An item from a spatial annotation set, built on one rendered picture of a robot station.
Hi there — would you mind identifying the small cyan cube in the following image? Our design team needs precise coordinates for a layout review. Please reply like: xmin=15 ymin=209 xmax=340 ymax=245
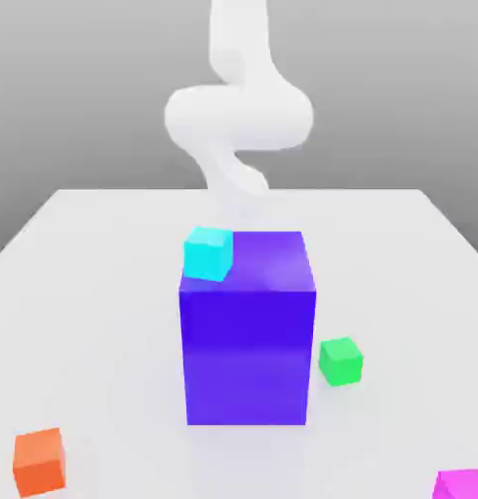
xmin=182 ymin=225 xmax=235 ymax=283

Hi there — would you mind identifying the small green cube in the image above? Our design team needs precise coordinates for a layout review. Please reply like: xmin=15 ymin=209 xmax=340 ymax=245
xmin=317 ymin=336 xmax=365 ymax=388

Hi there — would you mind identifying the small orange cube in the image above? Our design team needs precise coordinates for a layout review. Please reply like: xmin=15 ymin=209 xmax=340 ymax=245
xmin=12 ymin=427 xmax=67 ymax=499

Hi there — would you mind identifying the small magenta cube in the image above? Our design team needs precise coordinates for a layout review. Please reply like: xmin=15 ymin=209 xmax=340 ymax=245
xmin=431 ymin=468 xmax=478 ymax=499

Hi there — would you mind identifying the large purple box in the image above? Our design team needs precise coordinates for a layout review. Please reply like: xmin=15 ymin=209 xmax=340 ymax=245
xmin=179 ymin=230 xmax=317 ymax=427

